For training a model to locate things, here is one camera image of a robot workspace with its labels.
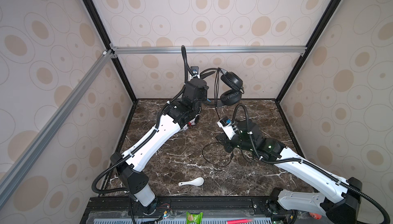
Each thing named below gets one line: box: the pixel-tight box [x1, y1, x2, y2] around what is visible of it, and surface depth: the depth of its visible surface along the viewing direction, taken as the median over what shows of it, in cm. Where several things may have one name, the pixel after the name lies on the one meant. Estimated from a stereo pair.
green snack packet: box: [185, 211, 204, 224], surface depth 71 cm
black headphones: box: [199, 67, 245, 108], surface depth 67 cm
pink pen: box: [225, 218, 254, 224], surface depth 71 cm
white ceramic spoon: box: [178, 176, 205, 187], surface depth 82 cm
